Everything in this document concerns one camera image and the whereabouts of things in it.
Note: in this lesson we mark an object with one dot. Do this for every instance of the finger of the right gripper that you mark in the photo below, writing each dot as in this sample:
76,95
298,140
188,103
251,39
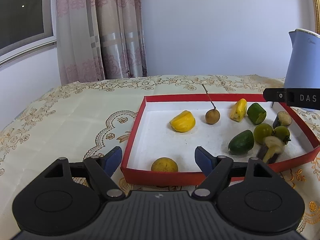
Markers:
275,95

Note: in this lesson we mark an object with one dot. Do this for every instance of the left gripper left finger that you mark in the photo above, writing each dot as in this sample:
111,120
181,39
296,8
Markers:
100,171

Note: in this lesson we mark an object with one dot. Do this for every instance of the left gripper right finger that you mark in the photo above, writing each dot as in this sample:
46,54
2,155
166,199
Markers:
217,172

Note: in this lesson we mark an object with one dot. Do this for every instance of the green cucumber piece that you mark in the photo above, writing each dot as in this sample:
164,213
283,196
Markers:
256,113

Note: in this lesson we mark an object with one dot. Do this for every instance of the dark green pepper piece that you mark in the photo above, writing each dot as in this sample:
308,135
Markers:
241,143

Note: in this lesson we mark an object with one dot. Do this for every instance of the yellow corn piece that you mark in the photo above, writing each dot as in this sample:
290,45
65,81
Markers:
183,122
239,110

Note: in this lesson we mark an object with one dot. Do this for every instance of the green tomato with calyx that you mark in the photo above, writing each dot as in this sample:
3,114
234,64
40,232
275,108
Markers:
282,133

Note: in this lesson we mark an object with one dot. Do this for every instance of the round yellow-brown fruit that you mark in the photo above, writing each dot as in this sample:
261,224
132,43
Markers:
164,164

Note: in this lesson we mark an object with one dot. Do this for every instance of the brown longan with stem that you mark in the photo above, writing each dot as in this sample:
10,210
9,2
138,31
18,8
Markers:
213,115

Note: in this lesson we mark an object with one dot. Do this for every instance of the dark eggplant piece with core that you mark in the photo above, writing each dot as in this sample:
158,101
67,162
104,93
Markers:
271,149

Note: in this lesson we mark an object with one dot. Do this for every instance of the blue electric kettle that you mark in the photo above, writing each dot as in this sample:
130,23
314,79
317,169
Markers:
303,70

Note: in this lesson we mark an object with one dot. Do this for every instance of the red shallow box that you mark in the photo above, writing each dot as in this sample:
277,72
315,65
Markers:
152,137

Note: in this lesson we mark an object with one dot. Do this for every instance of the pink patterned curtain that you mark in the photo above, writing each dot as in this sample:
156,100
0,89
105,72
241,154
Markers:
100,39

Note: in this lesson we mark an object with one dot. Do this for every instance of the gold mirror frame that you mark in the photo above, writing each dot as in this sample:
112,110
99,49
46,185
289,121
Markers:
316,7

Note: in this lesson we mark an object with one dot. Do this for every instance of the window with white frame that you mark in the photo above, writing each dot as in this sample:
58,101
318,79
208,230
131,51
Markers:
26,25

